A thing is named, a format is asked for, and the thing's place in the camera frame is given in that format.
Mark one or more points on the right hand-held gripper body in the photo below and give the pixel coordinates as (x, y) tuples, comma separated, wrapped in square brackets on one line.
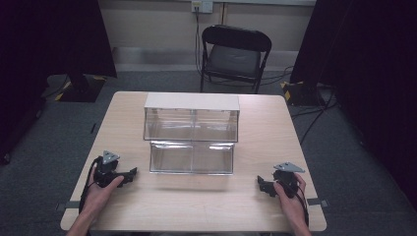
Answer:
[(286, 182)]

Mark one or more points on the black folding chair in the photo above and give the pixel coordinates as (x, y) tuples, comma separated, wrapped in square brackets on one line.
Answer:
[(234, 59)]

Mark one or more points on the person's left hand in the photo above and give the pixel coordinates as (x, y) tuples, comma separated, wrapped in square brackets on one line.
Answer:
[(96, 198)]

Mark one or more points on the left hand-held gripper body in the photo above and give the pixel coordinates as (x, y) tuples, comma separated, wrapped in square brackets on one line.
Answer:
[(106, 170)]

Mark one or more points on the dark curtain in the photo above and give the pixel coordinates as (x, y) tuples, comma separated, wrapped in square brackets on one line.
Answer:
[(370, 82), (49, 49)]

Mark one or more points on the person's right hand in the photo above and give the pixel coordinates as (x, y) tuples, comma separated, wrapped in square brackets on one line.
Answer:
[(293, 208)]

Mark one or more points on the white wall socket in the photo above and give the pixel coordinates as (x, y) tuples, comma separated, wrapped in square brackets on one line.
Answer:
[(202, 6)]

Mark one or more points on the clear plastic drawer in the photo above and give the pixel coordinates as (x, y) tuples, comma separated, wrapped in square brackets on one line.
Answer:
[(191, 159), (191, 126)]

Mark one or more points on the white drawer cabinet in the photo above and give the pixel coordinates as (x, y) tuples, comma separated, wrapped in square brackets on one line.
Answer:
[(191, 101)]

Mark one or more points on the black stand base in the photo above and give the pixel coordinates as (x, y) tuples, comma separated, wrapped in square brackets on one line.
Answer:
[(78, 88), (300, 93)]

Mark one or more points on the grey wall skirting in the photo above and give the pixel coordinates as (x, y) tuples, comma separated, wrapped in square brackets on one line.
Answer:
[(157, 58)]

